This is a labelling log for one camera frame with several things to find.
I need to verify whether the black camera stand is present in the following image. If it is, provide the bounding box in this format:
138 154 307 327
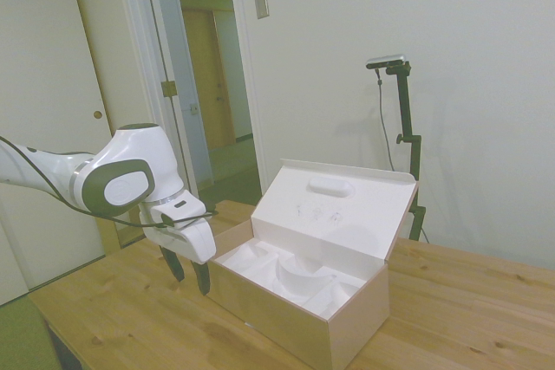
385 62 427 242

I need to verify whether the grey exterior camera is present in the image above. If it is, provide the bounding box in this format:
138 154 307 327
366 54 408 71

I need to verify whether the open white door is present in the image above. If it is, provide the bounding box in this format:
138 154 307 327
140 0 214 204

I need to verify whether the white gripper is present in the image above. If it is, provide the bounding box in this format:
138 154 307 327
138 198 218 296

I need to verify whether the wooden hallway door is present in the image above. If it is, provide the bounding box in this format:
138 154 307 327
181 8 236 151

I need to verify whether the beige cardboard box with lid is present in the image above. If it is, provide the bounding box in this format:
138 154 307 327
203 159 420 367

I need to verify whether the grey camera cable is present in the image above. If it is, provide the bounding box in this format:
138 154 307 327
375 67 396 172

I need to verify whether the white closet door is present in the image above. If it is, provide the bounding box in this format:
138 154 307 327
0 0 118 308

